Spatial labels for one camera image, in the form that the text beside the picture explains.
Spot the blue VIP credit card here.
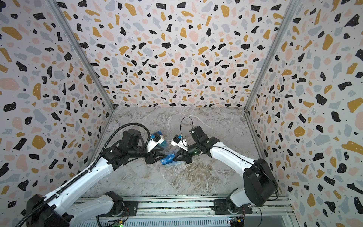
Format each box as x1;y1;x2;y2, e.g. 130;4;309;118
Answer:
161;153;175;164

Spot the teal VIP credit card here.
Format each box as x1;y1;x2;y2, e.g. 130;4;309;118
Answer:
160;141;169;149

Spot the green card holder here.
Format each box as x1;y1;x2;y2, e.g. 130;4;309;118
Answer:
162;159;184;166

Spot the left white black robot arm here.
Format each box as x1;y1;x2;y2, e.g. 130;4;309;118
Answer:
17;129;166;227

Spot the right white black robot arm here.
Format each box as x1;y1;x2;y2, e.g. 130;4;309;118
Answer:
171;126;278;213

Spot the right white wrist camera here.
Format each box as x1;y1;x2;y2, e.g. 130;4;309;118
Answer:
171;135;188;151

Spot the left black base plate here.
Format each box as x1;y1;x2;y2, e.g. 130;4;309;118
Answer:
100;201;139;219

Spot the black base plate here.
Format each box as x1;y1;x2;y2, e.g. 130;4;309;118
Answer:
211;199;252;216
100;201;139;219

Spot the aluminium rail frame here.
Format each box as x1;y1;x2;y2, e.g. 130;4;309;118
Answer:
80;194;299;227

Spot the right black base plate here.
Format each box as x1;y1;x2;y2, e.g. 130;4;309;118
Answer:
211;199;252;216

